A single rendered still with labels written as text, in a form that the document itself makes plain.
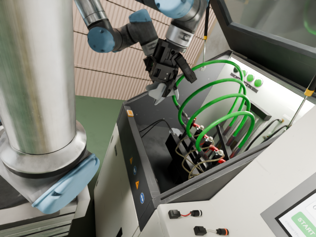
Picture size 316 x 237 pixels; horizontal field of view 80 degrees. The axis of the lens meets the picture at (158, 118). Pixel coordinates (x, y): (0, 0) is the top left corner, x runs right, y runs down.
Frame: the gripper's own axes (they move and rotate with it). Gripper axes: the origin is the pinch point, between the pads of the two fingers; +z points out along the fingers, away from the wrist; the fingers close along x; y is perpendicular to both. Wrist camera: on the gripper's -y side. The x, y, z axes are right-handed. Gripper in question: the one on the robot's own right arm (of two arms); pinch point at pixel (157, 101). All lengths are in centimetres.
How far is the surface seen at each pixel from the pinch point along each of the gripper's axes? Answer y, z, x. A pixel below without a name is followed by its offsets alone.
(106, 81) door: -25, 94, -222
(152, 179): -5.6, 28.2, 11.3
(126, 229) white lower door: -3, 57, 15
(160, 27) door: -80, -4, -231
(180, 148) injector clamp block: -25.1, 25.2, -4.9
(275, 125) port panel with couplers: -57, -4, 7
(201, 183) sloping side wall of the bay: -15.9, 16.2, 22.4
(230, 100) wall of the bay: -57, 1, -23
